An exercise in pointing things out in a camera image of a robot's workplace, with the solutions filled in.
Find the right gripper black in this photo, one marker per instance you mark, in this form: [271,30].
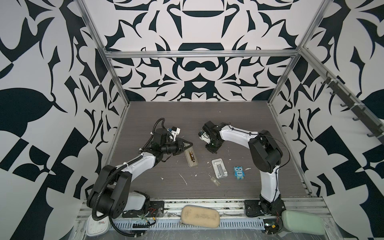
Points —
[207,146]

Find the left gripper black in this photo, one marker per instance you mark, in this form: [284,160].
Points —
[180,147]

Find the white remote control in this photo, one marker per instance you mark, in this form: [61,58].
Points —
[191,157]

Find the remote battery cover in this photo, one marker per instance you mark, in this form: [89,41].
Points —
[215,181]

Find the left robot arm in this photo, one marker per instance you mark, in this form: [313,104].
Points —
[111,195]

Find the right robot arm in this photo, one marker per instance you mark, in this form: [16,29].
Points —
[266,156]

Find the blue owl figurine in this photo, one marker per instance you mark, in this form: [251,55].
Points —
[239,173]

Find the tan sponge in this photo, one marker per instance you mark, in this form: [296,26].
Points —
[200,217]

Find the small circuit board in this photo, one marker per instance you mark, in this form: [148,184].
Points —
[272,226]

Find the pale green sponge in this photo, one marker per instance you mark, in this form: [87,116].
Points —
[300,222]

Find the white square clock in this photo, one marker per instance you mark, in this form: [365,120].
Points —
[97,228]

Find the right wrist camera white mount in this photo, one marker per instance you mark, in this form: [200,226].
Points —
[204,137]

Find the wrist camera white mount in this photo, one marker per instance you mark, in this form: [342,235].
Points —
[174,132]
[204,137]

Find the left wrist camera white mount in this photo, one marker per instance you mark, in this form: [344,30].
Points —
[174,132]

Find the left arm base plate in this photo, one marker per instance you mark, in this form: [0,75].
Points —
[150,208]

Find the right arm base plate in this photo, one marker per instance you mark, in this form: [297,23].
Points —
[256,208]

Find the white slotted cable duct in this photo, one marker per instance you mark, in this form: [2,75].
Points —
[175,224]

